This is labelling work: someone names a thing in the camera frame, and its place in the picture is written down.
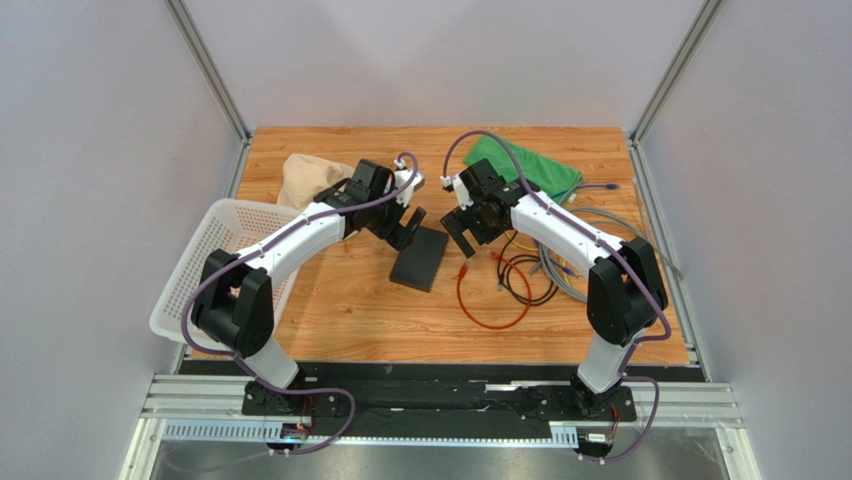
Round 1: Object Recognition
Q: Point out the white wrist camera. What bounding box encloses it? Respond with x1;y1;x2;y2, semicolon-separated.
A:
440;174;474;211
394;157;425;208

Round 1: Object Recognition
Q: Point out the black network switch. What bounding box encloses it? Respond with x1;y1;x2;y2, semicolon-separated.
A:
389;227;449;293

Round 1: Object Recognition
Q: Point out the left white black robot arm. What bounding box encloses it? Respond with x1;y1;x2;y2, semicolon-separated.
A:
180;152;425;413

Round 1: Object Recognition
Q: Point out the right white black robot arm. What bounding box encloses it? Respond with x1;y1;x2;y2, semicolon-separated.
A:
440;159;668;418

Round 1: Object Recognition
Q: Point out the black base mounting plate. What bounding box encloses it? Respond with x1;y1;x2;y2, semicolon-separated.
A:
241;362;637;440

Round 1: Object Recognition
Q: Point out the black ethernet cable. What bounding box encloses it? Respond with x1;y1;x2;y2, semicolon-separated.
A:
495;229;560;308

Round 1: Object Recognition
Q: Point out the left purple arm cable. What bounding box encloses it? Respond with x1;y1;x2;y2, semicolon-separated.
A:
179;151;421;458

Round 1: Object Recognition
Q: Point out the green cloth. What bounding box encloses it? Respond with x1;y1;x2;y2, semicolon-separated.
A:
463;136;583;200

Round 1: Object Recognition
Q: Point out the white plastic basket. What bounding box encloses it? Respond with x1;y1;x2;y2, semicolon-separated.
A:
149;199;300;343

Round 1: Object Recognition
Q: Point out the beige cloth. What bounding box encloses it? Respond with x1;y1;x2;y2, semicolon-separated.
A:
276;153;354;210

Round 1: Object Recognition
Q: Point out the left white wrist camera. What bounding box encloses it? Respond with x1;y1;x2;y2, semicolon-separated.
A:
394;157;425;208

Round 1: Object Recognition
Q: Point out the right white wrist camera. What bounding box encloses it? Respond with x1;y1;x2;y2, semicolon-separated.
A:
440;174;474;211

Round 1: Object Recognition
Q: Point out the aluminium frame rail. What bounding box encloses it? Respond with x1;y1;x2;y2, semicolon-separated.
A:
120;375;761;479

